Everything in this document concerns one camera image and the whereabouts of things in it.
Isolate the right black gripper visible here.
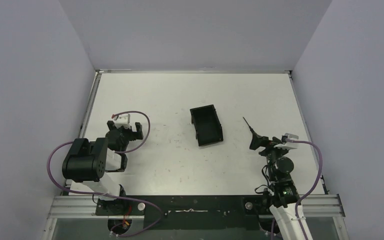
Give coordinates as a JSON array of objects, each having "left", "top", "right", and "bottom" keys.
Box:
[{"left": 250, "top": 132, "right": 291, "bottom": 183}]

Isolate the orange handled screwdriver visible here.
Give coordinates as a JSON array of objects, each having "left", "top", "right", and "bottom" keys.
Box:
[{"left": 243, "top": 117, "right": 276, "bottom": 147}]

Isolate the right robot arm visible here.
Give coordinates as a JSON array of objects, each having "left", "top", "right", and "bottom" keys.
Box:
[{"left": 249, "top": 131, "right": 313, "bottom": 240}]

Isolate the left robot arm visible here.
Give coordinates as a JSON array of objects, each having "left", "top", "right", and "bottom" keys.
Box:
[{"left": 62, "top": 120, "right": 144, "bottom": 216}]

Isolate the black plastic bin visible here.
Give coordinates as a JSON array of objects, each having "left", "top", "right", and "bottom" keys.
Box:
[{"left": 189, "top": 104, "right": 224, "bottom": 147}]

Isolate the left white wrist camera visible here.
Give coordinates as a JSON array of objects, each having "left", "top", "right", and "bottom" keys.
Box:
[{"left": 111, "top": 113, "right": 131, "bottom": 128}]

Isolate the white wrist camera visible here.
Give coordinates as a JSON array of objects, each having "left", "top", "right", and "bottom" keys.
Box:
[
  {"left": 111, "top": 113, "right": 131, "bottom": 128},
  {"left": 274, "top": 133, "right": 299, "bottom": 150}
]

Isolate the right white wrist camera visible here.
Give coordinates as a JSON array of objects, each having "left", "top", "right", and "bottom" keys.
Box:
[{"left": 274, "top": 133, "right": 299, "bottom": 150}]

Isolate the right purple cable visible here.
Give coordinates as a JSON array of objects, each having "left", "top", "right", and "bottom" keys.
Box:
[{"left": 270, "top": 140, "right": 323, "bottom": 240}]

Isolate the purple cable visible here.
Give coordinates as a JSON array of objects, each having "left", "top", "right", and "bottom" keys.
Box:
[
  {"left": 270, "top": 140, "right": 323, "bottom": 240},
  {"left": 46, "top": 110, "right": 165, "bottom": 239}
]

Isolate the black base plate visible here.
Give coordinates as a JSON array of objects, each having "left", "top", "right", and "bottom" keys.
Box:
[{"left": 95, "top": 195, "right": 274, "bottom": 231}]

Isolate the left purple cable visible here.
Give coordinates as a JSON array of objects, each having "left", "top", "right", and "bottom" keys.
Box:
[{"left": 46, "top": 110, "right": 165, "bottom": 239}]

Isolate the aluminium front rail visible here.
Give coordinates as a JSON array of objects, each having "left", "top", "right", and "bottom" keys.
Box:
[{"left": 48, "top": 194, "right": 345, "bottom": 219}]

